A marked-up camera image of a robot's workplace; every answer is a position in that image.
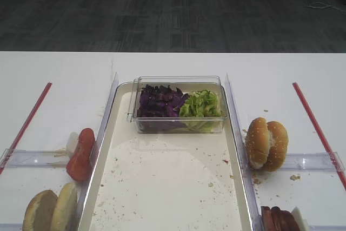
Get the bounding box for white metal tray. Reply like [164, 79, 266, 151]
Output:
[78, 83, 251, 230]

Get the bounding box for dark meat patty slices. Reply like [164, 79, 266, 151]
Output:
[261, 206, 302, 231]

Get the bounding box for purple cabbage shreds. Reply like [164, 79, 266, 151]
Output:
[137, 84, 189, 133]

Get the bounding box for left lower clear cross rail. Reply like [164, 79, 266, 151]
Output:
[0, 223, 22, 231]

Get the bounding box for left bun half rear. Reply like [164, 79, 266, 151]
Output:
[50, 182, 78, 231]

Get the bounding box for white cable on floor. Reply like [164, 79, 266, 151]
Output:
[302, 0, 346, 13]

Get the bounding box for white pusher block by tomato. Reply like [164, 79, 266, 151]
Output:
[66, 132, 79, 155]

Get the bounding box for left upper clear cross rail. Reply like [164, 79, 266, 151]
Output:
[1, 149, 70, 169]

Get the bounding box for red tomato slices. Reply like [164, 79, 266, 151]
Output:
[66, 128, 95, 182]

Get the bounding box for right red strip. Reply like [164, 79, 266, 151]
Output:
[292, 82, 345, 188]

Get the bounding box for right upper clear cross rail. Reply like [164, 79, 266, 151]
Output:
[280, 153, 345, 173]

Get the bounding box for clear cross rail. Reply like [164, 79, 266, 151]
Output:
[1, 149, 70, 169]
[0, 223, 22, 231]
[280, 153, 345, 173]
[309, 226, 346, 231]

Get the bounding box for left red strip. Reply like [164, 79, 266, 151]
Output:
[0, 82, 52, 174]

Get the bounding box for right sesame bun left half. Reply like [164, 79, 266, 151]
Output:
[245, 117, 270, 169]

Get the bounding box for right lower clear cross rail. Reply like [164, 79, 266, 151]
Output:
[309, 226, 346, 231]

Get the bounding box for green lettuce shreds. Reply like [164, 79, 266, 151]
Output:
[179, 90, 221, 133]

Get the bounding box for white pusher block by patties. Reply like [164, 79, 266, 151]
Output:
[291, 207, 310, 231]

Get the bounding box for clear plastic salad container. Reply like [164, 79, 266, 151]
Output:
[128, 76, 228, 134]

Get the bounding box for sesame bun half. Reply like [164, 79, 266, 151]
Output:
[245, 117, 270, 169]
[263, 121, 289, 171]

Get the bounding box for red strip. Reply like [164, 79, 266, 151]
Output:
[292, 82, 345, 188]
[0, 82, 52, 174]

